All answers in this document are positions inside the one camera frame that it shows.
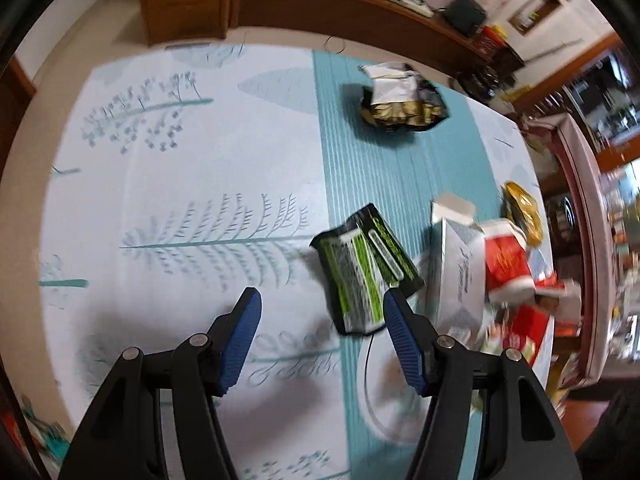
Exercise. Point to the long wooden TV cabinet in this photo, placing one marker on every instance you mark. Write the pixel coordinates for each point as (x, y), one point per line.
(325, 15)

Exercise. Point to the yellow snack bag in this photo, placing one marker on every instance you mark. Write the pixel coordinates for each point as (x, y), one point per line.
(522, 210)

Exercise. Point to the red cardboard box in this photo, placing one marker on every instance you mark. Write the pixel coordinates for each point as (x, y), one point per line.
(525, 327)

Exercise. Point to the red paper cup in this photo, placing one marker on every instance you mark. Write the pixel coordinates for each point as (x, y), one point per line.
(505, 260)

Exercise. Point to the brown wooden door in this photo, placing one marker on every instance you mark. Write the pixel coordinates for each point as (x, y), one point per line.
(15, 105)

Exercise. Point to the small green black packet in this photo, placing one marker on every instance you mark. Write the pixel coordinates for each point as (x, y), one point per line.
(395, 255)

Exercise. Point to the large green black packet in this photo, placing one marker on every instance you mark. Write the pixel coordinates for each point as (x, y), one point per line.
(350, 285)

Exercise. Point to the wooden wall niche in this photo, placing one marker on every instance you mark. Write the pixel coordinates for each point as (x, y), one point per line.
(532, 10)

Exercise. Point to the tree printed tablecloth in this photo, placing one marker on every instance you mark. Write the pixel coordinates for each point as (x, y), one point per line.
(175, 185)

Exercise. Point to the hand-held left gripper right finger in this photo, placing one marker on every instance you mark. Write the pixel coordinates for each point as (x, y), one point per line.
(405, 340)

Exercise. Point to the white packet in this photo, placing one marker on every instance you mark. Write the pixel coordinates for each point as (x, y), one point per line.
(392, 85)

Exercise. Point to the pink covered counter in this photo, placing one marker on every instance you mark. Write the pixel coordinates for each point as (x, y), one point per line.
(587, 210)

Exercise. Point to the red basket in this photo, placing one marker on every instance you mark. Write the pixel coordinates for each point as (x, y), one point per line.
(492, 40)

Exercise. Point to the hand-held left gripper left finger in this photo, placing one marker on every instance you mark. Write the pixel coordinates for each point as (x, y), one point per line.
(240, 345)

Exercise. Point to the dark green appliance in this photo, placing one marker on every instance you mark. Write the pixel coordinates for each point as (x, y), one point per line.
(465, 12)

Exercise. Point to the wooden drawer cabinet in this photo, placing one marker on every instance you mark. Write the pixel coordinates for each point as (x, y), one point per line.
(185, 5)

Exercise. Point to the white red milk carton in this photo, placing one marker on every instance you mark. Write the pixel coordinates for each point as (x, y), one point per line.
(555, 292)

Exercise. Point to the grey flat box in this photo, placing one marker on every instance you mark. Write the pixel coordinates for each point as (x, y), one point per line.
(457, 270)

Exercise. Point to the black gold snack bag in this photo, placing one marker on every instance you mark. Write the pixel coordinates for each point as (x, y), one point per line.
(400, 116)

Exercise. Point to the long metal rod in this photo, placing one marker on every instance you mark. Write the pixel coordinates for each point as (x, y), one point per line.
(555, 50)

